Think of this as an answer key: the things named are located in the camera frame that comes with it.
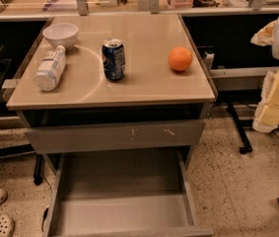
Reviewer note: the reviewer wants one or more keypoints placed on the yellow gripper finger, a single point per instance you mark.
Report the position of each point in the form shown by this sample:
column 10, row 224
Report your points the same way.
column 264, row 36
column 266, row 117

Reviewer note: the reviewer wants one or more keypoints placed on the blue pepsi can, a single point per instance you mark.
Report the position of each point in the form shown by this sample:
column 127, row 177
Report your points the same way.
column 113, row 59

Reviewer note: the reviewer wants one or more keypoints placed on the open grey middle drawer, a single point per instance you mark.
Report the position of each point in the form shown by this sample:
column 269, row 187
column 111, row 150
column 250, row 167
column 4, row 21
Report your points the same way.
column 125, row 193

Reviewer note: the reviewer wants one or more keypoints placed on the grey top drawer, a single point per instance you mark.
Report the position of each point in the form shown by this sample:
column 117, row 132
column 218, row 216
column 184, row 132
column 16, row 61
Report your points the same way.
column 114, row 136

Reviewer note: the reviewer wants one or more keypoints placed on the black table leg with caster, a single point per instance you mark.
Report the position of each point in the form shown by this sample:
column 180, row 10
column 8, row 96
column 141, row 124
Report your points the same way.
column 246, row 147

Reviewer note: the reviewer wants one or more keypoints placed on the orange fruit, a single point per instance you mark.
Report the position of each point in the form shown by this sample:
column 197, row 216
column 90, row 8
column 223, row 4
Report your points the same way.
column 180, row 59

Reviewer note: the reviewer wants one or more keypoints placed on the white ceramic bowl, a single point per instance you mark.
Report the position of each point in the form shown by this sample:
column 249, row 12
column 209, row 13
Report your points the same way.
column 64, row 34

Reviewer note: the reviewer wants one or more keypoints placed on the clear plastic water bottle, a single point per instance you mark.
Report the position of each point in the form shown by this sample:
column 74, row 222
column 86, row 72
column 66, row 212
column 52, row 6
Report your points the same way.
column 50, row 70

